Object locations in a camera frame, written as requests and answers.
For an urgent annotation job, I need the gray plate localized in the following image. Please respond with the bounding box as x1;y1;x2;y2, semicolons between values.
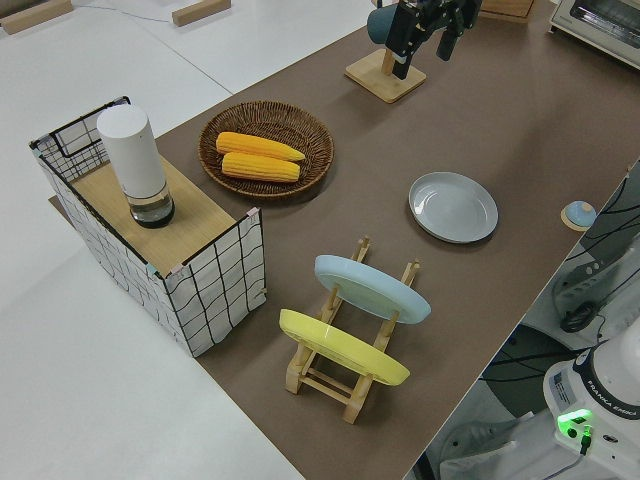
408;171;500;245

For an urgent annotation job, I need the brown wicker basket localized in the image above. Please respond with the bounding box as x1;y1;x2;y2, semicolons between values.
198;100;335;197

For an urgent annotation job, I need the white vented equipment housing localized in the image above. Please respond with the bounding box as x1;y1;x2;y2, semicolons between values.
549;244;626;321

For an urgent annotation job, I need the white cylinder glass base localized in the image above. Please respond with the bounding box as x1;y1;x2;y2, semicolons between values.
96;105;177;230

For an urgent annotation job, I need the wooden plate rack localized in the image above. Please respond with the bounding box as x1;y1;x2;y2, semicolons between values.
284;235;424;425

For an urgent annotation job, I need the wooden block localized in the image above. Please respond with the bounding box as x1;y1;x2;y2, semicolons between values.
0;0;74;35
171;0;233;26

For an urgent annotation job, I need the small blue round object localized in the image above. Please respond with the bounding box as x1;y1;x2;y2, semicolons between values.
560;200;596;232

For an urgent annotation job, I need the black coiled cable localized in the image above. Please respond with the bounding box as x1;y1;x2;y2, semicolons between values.
559;302;597;334

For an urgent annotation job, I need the wooden mug tree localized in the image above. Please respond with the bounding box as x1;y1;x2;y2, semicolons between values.
344;0;428;105

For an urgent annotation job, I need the yellow corn cob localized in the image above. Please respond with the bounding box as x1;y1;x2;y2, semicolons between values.
215;130;307;162
220;152;302;183

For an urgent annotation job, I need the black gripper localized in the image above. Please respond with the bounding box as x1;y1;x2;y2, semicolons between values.
386;0;484;81

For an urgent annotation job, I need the light blue plate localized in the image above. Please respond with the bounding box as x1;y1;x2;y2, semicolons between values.
313;254;432;326

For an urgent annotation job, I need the black wire grid box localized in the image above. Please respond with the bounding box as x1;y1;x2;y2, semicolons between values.
28;95;267;359

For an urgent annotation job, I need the cream toaster oven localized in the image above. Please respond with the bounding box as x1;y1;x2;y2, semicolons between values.
545;0;640;71

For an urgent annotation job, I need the green plugged cable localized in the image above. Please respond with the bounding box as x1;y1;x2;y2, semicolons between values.
574;423;595;457

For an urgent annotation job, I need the yellow plate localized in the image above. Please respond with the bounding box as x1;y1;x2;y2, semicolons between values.
278;308;412;387

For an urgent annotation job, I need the wooden board lid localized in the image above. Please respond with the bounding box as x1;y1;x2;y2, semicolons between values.
69;155;236;266

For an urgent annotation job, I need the dark teal mug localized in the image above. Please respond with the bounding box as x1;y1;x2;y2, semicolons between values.
367;4;402;46

